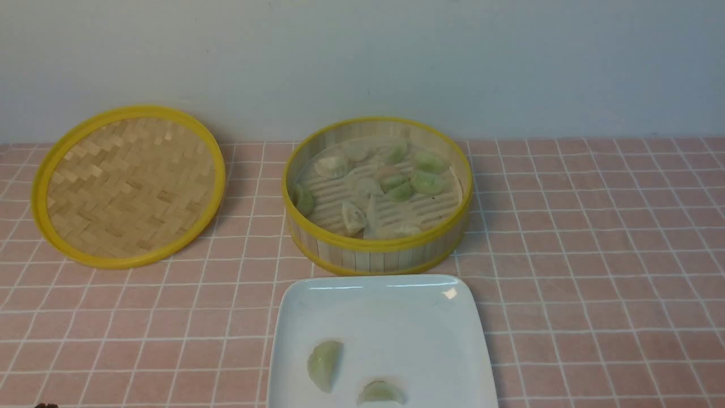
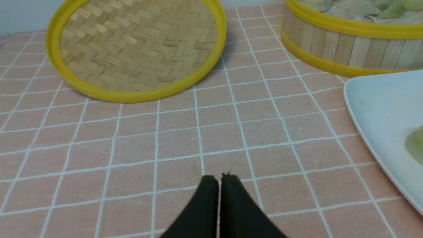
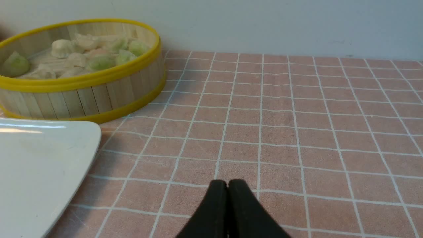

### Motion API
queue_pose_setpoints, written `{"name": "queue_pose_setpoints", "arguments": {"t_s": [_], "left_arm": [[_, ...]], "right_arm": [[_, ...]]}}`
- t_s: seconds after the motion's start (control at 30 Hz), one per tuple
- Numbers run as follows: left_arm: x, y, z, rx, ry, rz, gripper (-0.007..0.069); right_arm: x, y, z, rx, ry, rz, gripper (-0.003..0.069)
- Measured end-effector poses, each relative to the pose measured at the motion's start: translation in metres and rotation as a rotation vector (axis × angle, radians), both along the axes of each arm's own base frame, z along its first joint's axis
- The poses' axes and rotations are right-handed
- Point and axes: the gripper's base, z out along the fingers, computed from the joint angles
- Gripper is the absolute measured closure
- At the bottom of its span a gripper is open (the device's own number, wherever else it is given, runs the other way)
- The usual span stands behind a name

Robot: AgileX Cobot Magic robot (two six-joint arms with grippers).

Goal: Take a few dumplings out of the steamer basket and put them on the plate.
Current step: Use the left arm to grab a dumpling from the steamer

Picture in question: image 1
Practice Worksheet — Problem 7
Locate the pale white dumpling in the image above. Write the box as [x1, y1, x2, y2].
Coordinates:
[341, 201, 368, 236]

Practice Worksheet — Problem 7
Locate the green dumpling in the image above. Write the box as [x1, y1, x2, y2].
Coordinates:
[293, 184, 316, 217]
[306, 340, 344, 393]
[410, 170, 450, 196]
[382, 140, 408, 165]
[356, 380, 406, 406]
[379, 173, 408, 193]

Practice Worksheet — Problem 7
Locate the white square plate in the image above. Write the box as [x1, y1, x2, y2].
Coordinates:
[266, 274, 499, 407]

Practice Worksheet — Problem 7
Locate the green dumpling at plate bottom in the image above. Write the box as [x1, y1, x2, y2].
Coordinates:
[356, 380, 406, 406]

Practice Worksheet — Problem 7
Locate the yellow-rimmed bamboo steamer basket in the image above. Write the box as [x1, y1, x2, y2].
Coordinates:
[282, 117, 474, 275]

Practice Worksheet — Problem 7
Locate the white dumpling centre of steamer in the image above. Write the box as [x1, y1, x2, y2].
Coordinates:
[355, 177, 384, 197]

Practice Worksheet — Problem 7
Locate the green dumpling lower centre steamer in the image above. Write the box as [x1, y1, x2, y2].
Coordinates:
[386, 181, 414, 202]

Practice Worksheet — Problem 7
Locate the green dumpling steamer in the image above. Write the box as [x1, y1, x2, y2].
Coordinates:
[386, 181, 414, 202]
[413, 150, 450, 174]

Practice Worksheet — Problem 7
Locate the white dumpling upper left steamer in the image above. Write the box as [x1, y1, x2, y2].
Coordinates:
[313, 155, 352, 179]

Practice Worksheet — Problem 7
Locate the green dumpling upper right steamer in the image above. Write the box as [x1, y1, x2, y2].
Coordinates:
[413, 150, 450, 174]

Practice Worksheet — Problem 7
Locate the yellow-rimmed bamboo steamer lid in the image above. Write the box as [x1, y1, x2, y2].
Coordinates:
[31, 105, 226, 270]

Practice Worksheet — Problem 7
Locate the pink checkered tablecloth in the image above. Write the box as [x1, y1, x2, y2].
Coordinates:
[1, 138, 724, 407]

